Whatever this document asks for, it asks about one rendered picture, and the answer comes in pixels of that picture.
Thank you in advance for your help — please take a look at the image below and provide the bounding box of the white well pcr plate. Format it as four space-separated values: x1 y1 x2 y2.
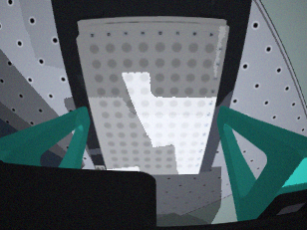
76 16 229 175

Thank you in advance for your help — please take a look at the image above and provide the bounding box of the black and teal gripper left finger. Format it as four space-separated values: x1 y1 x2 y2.
0 107 90 169

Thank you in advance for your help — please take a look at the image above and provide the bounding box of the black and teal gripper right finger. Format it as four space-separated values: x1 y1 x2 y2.
217 106 307 221

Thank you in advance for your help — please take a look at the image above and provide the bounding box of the grey lab instrument housing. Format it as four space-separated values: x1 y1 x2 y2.
0 118 63 167

